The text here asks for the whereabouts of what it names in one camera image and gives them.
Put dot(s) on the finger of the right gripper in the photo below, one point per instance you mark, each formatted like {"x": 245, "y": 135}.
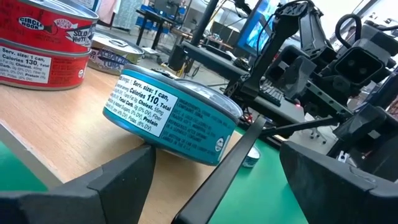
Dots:
{"x": 290, "y": 71}
{"x": 363, "y": 127}

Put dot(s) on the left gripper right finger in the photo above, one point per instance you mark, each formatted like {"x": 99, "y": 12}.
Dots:
{"x": 342, "y": 193}

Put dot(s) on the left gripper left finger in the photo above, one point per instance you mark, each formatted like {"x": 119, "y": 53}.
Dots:
{"x": 93, "y": 199}

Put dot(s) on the plain-lid can multicolour label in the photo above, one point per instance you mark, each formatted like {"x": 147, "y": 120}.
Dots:
{"x": 252, "y": 155}

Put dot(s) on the teal tuna can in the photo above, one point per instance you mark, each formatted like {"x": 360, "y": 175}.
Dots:
{"x": 174, "y": 121}

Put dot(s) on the red-label silver-lid can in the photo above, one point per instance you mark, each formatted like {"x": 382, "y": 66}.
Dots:
{"x": 40, "y": 68}
{"x": 46, "y": 25}

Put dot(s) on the green-label silver-lid can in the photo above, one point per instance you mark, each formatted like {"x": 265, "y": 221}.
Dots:
{"x": 115, "y": 56}

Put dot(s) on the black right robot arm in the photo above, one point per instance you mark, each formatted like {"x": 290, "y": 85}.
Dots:
{"x": 280, "y": 40}

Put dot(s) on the tablet with blue screen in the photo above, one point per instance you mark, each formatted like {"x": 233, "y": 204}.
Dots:
{"x": 258, "y": 31}

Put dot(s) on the grey desk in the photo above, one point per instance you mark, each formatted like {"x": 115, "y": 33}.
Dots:
{"x": 214, "y": 60}

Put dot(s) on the black pole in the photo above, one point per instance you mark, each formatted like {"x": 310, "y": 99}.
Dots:
{"x": 203, "y": 21}

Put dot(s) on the black background table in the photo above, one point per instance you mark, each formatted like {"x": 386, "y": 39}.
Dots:
{"x": 152, "y": 21}

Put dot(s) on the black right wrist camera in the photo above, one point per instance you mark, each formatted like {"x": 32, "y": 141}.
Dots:
{"x": 357, "y": 65}

